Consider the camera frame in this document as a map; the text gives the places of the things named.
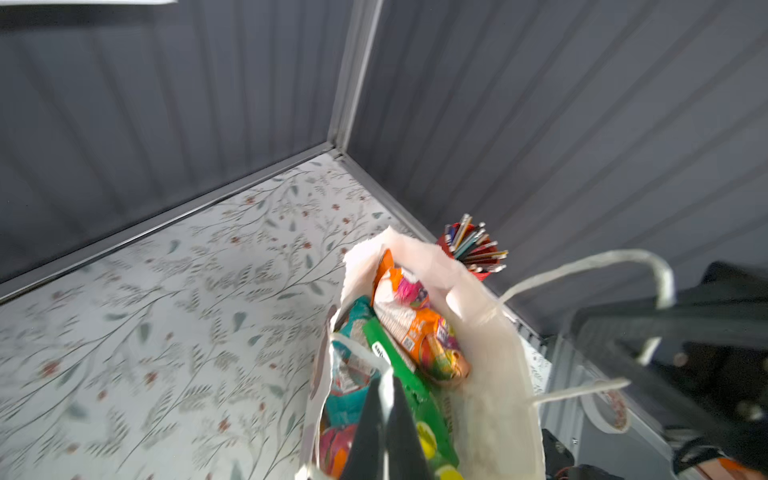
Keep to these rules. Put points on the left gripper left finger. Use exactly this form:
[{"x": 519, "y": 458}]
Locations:
[{"x": 366, "y": 456}]

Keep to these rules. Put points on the red pencil cup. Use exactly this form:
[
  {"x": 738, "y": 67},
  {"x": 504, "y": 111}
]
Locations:
[{"x": 468, "y": 242}]

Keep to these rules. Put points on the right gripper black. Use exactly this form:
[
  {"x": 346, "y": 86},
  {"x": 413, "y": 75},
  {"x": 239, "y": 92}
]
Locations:
[{"x": 699, "y": 367}]

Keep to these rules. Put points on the white paper gift bag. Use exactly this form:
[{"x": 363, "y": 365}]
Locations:
[{"x": 421, "y": 375}]

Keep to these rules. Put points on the teal snack packet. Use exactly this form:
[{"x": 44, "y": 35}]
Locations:
[{"x": 351, "y": 375}]

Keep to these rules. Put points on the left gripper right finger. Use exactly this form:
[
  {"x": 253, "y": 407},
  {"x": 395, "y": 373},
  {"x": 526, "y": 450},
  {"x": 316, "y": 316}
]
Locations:
[{"x": 403, "y": 456}]

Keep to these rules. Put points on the dark green snack packet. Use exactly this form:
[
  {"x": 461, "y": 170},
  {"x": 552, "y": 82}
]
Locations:
[{"x": 427, "y": 417}]

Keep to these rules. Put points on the orange Fox's packet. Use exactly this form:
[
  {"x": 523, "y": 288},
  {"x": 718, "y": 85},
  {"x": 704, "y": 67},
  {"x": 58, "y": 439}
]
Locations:
[
  {"x": 402, "y": 305},
  {"x": 334, "y": 449}
]

